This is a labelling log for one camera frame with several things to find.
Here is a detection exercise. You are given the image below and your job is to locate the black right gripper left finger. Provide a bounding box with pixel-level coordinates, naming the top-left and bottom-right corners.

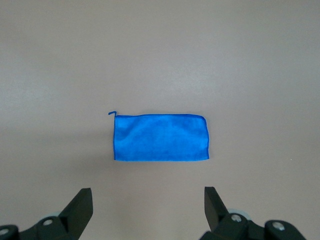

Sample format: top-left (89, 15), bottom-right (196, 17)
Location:
top-left (0, 187), bottom-right (94, 240)

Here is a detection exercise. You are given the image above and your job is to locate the blue microfibre towel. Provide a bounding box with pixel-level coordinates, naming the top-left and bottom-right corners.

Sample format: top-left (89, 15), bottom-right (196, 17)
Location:
top-left (107, 110), bottom-right (210, 162)

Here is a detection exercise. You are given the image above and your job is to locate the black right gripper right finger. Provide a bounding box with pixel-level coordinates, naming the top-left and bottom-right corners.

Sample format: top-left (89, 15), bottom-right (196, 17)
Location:
top-left (203, 186), bottom-right (308, 240)

